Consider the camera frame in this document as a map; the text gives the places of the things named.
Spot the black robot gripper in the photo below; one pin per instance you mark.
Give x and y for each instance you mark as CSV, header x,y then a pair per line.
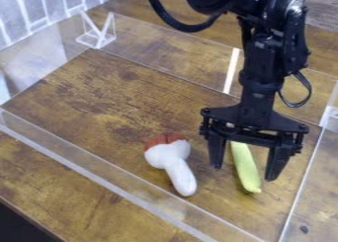
x,y
252,122

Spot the green spoon with metal bowl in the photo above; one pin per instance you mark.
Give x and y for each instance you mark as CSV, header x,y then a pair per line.
x,y
246,167

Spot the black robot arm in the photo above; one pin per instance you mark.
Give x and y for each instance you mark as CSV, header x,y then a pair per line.
x,y
276,53

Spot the white plush mushroom toy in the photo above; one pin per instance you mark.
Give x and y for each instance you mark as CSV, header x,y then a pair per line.
x,y
166,153

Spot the clear acrylic enclosure wall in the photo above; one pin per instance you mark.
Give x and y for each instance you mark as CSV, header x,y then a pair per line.
x,y
90,114

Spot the clear acrylic corner bracket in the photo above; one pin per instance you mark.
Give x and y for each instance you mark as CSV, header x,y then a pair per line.
x,y
95,37

